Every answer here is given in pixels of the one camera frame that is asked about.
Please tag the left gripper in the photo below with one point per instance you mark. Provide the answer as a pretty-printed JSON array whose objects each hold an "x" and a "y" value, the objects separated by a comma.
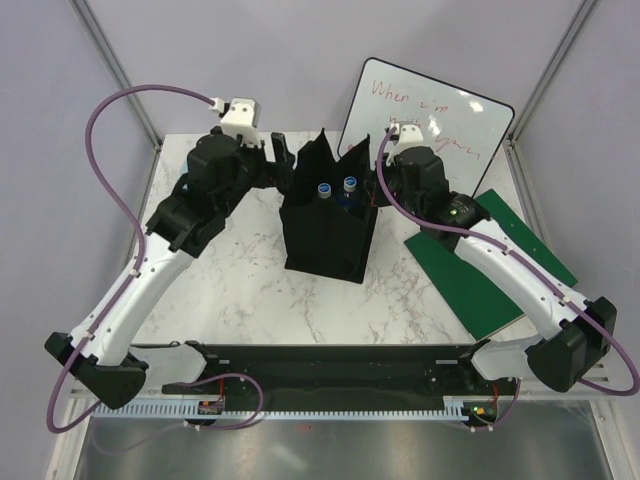
[{"x": 272, "y": 174}]

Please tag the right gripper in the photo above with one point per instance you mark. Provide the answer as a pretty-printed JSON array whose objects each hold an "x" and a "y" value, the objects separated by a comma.
[{"x": 380, "y": 196}]

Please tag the water bottle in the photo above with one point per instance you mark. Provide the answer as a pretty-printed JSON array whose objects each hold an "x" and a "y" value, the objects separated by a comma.
[
  {"x": 350, "y": 184},
  {"x": 324, "y": 191}
]

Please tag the black canvas bag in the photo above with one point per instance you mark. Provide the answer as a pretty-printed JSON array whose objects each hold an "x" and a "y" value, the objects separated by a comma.
[{"x": 330, "y": 238}]

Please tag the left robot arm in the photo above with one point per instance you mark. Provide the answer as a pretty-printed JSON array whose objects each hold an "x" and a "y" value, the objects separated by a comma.
[{"x": 218, "y": 172}]

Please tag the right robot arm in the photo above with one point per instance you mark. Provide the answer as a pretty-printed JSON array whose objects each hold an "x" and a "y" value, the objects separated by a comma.
[{"x": 573, "y": 332}]

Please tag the whiteboard with red writing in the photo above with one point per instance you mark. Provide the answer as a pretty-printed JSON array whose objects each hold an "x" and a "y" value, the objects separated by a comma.
[{"x": 463, "y": 128}]

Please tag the green board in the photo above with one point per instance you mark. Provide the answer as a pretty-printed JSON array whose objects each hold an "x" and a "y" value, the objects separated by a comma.
[{"x": 481, "y": 307}]

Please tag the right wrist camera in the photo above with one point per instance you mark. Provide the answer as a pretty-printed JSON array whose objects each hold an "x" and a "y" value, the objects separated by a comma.
[{"x": 405, "y": 135}]

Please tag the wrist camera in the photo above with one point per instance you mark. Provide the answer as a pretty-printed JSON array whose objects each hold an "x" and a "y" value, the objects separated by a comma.
[
  {"x": 239, "y": 119},
  {"x": 405, "y": 135}
]

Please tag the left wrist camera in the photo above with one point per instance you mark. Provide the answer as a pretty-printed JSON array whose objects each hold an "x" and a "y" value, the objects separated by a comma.
[{"x": 239, "y": 119}]

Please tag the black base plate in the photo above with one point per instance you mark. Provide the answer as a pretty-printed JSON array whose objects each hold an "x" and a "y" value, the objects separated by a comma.
[{"x": 340, "y": 377}]

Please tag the white cable duct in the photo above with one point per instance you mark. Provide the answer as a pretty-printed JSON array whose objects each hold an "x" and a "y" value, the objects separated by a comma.
[{"x": 181, "y": 408}]

